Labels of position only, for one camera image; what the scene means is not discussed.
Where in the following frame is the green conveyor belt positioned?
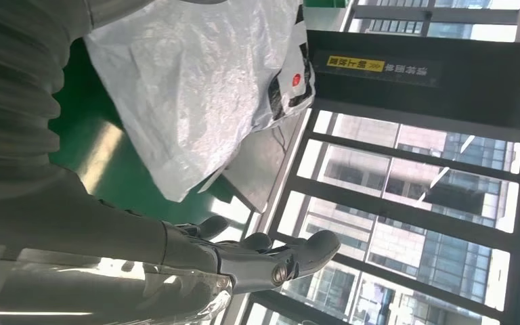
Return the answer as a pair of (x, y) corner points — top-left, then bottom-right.
(47, 0), (348, 234)

